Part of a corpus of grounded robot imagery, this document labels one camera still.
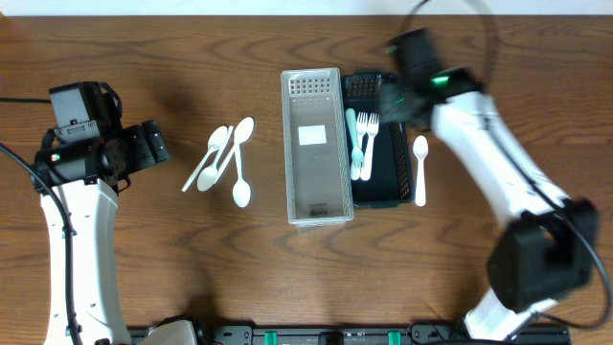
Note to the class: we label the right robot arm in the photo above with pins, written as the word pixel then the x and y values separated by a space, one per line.
pixel 546 250

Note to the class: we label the white label in basket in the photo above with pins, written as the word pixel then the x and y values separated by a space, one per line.
pixel 312 135

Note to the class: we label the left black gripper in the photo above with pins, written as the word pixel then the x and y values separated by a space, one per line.
pixel 156 140

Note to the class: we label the white plastic spoon large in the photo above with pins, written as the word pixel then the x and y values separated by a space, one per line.
pixel 242 133

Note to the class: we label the clear plastic basket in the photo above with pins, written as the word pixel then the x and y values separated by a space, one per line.
pixel 317 177

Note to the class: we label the dark green plastic basket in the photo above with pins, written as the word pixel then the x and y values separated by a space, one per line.
pixel 391 181

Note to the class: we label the mint green plastic fork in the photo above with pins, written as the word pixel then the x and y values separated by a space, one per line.
pixel 357 153

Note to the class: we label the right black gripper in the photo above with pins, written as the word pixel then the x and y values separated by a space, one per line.
pixel 392 106

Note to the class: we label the white plastic spoon bowl down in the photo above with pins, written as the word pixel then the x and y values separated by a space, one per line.
pixel 208 176

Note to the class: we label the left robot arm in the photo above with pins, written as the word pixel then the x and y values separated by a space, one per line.
pixel 80 167

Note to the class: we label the black mounting rail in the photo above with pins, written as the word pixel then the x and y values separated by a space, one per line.
pixel 418 333

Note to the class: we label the white plastic fork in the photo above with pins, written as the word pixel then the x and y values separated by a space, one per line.
pixel 372 131
pixel 362 122

